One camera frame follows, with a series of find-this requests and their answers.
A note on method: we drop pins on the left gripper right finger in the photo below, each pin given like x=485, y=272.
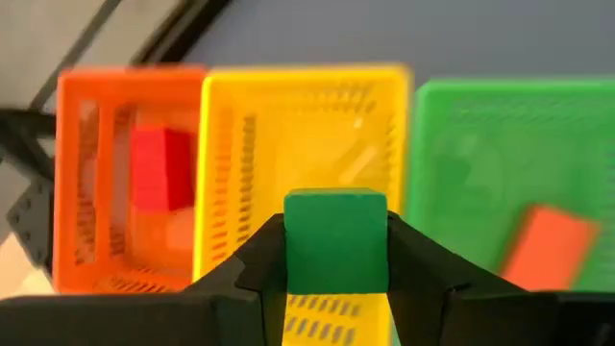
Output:
x=480, y=317

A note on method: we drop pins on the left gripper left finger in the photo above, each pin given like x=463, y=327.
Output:
x=144, y=322

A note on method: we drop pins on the orange rectangular block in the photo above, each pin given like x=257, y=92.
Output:
x=548, y=250

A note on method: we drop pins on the red rectangular block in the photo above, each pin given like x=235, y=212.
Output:
x=161, y=168

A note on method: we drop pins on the green cube block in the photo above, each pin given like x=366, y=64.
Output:
x=336, y=240

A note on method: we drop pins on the wooden table side board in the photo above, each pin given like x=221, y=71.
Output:
x=14, y=274

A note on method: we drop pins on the orange plastic basket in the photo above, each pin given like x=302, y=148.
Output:
x=67, y=192

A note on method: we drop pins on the green plastic basket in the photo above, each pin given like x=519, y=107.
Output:
x=504, y=158

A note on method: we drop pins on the yellow plastic basket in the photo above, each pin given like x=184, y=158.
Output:
x=307, y=144

